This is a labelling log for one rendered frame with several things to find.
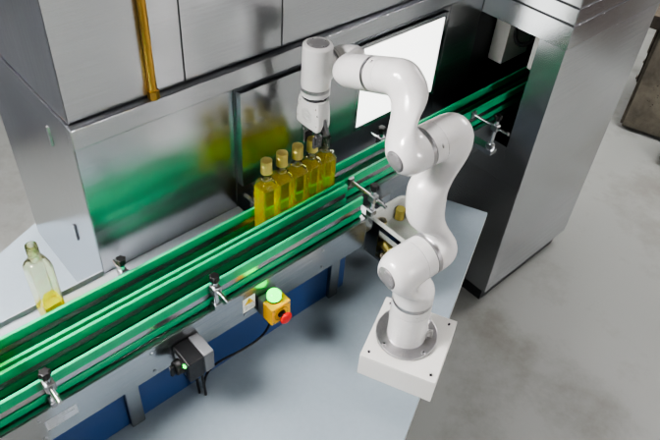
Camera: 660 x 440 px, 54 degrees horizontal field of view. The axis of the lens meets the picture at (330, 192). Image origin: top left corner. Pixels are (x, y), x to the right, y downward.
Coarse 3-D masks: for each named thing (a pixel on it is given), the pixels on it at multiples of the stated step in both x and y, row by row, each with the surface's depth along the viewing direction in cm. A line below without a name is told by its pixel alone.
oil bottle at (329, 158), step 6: (318, 150) 202; (330, 150) 202; (318, 156) 202; (324, 156) 201; (330, 156) 202; (336, 156) 204; (324, 162) 201; (330, 162) 203; (324, 168) 203; (330, 168) 205; (324, 174) 204; (330, 174) 207; (324, 180) 206; (330, 180) 208; (324, 186) 208; (330, 186) 210
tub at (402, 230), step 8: (392, 200) 224; (400, 200) 227; (392, 208) 226; (376, 216) 221; (384, 216) 225; (392, 216) 228; (384, 224) 216; (392, 224) 226; (400, 224) 226; (408, 224) 227; (392, 232) 213; (400, 232) 223; (408, 232) 224; (416, 232) 224; (400, 240) 211
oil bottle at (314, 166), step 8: (304, 160) 199; (312, 160) 198; (320, 160) 200; (312, 168) 198; (320, 168) 201; (312, 176) 200; (320, 176) 203; (312, 184) 203; (320, 184) 206; (312, 192) 205
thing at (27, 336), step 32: (480, 96) 261; (352, 160) 222; (224, 224) 193; (160, 256) 182; (192, 256) 191; (96, 288) 172; (128, 288) 180; (32, 320) 163; (64, 320) 170; (0, 352) 161
